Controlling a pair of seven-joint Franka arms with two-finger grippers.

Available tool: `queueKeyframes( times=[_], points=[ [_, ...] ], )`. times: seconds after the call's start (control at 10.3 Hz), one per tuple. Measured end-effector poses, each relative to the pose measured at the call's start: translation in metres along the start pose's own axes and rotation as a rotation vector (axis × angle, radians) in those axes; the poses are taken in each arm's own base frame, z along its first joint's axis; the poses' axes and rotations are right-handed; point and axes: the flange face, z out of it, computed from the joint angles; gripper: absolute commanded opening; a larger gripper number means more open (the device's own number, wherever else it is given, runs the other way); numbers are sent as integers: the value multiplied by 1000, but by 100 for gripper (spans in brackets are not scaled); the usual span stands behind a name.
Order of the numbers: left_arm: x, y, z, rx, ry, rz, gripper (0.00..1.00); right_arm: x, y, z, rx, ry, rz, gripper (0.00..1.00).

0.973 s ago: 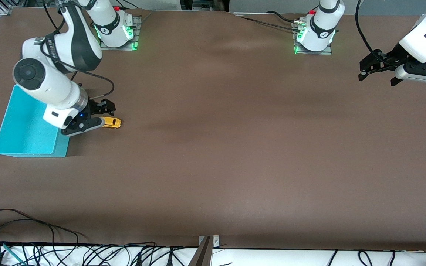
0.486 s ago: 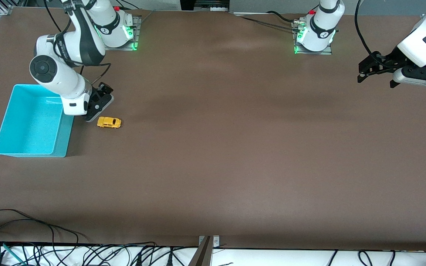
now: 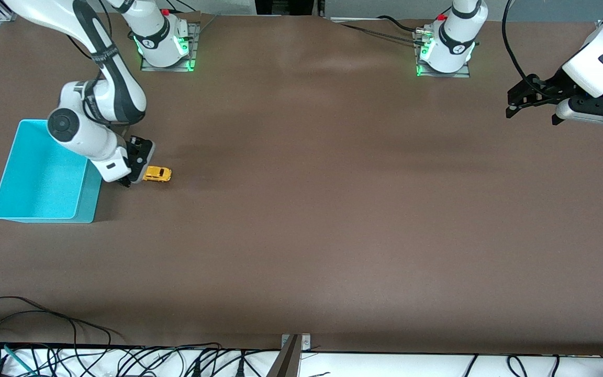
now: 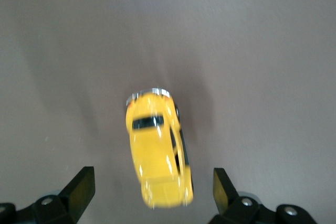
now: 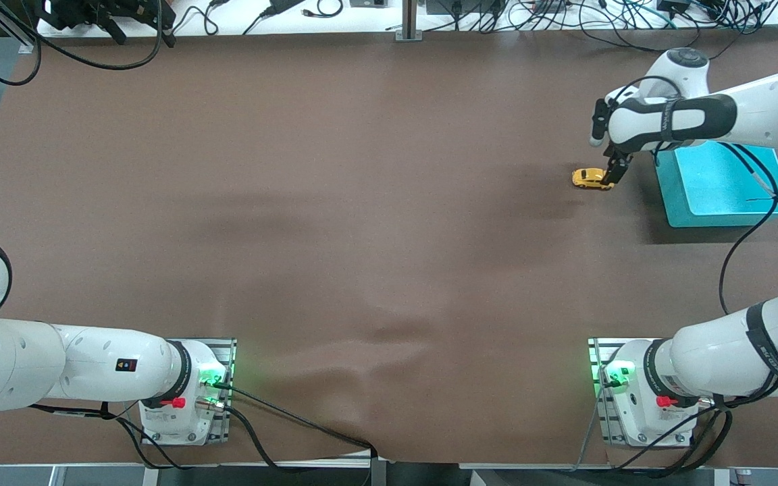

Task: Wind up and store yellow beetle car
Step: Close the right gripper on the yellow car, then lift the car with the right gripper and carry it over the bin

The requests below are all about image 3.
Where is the yellow beetle toy car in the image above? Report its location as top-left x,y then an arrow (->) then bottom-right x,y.
142,165 -> 172,183

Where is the turquoise plastic bin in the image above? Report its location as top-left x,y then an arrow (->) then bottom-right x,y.
0,119 -> 103,224

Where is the grey metal bar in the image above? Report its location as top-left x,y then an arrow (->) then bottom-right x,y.
266,335 -> 301,377

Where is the white side board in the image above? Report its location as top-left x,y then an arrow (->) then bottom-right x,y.
0,346 -> 603,377

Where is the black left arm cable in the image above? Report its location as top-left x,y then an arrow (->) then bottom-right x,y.
501,0 -> 553,97

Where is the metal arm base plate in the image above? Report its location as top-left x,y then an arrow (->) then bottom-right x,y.
416,26 -> 472,79
140,22 -> 201,72

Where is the thick black cable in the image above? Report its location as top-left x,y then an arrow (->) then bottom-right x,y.
376,15 -> 420,33

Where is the thin braided black cable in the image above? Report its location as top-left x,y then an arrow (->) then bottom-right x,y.
340,23 -> 429,45

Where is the long thin black looped cable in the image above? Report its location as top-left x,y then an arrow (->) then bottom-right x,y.
0,295 -> 127,349

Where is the teal cable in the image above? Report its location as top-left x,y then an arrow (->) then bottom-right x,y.
0,341 -> 38,375

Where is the silver metal bracket plate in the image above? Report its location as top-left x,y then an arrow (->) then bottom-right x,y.
281,334 -> 311,351

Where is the short looped black cable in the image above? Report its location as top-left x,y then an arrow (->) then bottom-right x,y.
506,354 -> 530,377

